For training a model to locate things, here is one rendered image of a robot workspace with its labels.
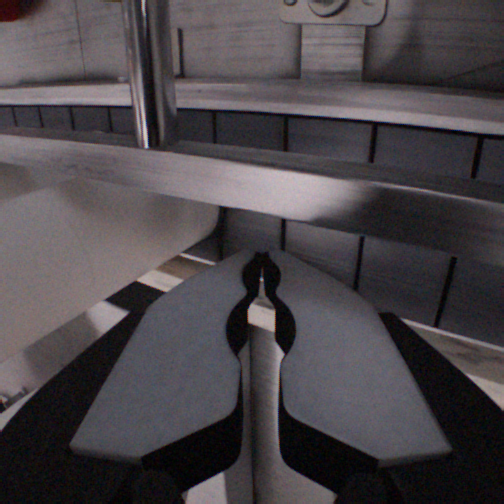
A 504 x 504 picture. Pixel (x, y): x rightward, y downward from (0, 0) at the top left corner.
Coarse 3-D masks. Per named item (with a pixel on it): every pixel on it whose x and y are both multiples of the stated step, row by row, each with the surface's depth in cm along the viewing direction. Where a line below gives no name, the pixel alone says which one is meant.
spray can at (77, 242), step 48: (48, 192) 13; (96, 192) 14; (144, 192) 16; (0, 240) 11; (48, 240) 12; (96, 240) 13; (144, 240) 15; (192, 240) 19; (0, 288) 11; (48, 288) 12; (96, 288) 14; (0, 336) 11
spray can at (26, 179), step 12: (108, 132) 22; (0, 168) 16; (12, 168) 17; (24, 168) 17; (0, 180) 16; (12, 180) 16; (24, 180) 17; (36, 180) 17; (48, 180) 18; (60, 180) 18; (0, 192) 16; (12, 192) 16; (24, 192) 17
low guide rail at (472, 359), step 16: (176, 256) 21; (160, 272) 19; (176, 272) 19; (192, 272) 19; (160, 288) 20; (256, 304) 17; (272, 304) 17; (256, 320) 17; (272, 320) 16; (432, 336) 14; (448, 336) 14; (448, 352) 14; (464, 352) 13; (480, 352) 13; (496, 352) 13; (464, 368) 13; (480, 368) 13; (496, 368) 13; (480, 384) 12; (496, 384) 12; (496, 400) 12
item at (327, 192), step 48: (0, 144) 14; (48, 144) 12; (96, 144) 11; (192, 144) 10; (192, 192) 9; (240, 192) 9; (288, 192) 8; (336, 192) 7; (384, 192) 7; (432, 192) 7; (480, 192) 6; (384, 240) 7; (432, 240) 7; (480, 240) 6
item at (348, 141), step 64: (64, 128) 24; (128, 128) 21; (192, 128) 19; (256, 128) 17; (320, 128) 15; (384, 128) 14; (320, 256) 18; (384, 256) 16; (448, 256) 15; (448, 320) 16
